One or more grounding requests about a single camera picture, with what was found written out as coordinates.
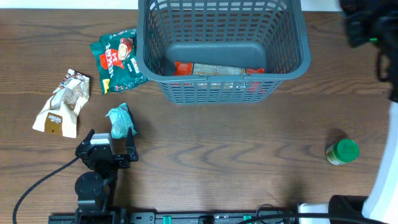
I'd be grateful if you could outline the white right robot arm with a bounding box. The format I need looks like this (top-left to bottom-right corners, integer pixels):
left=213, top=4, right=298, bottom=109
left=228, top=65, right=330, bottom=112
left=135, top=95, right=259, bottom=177
left=293, top=0, right=397, bottom=223

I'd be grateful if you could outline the green lid jar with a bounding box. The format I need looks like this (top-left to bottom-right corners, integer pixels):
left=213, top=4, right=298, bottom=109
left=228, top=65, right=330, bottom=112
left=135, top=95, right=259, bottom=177
left=325, top=139, right=359, bottom=166

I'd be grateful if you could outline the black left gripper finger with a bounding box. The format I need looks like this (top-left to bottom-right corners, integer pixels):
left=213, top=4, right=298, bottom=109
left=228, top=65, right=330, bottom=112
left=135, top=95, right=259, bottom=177
left=125, top=127, right=136, bottom=154
left=84, top=129, right=95, bottom=144

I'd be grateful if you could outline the orange tan noodle packet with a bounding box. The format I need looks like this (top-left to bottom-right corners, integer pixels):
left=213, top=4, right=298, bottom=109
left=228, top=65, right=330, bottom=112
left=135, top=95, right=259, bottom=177
left=173, top=61, right=265, bottom=90

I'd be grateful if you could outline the teal crumpled snack packet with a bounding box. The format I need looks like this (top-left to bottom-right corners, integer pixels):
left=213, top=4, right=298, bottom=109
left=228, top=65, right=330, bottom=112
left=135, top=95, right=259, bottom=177
left=106, top=103, right=137, bottom=139

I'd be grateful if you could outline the white brown snack bag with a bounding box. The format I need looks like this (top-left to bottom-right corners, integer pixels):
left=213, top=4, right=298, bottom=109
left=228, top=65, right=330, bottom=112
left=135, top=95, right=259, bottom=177
left=32, top=69, right=90, bottom=138

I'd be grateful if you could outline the grey plastic basket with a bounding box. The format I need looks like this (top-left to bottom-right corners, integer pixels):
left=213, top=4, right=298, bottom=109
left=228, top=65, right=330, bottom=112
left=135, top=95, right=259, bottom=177
left=136, top=0, right=311, bottom=105

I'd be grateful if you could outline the green Nescafe coffee bag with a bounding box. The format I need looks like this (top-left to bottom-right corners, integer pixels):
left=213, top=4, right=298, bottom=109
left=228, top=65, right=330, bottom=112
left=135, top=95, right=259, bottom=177
left=90, top=29, right=149, bottom=95

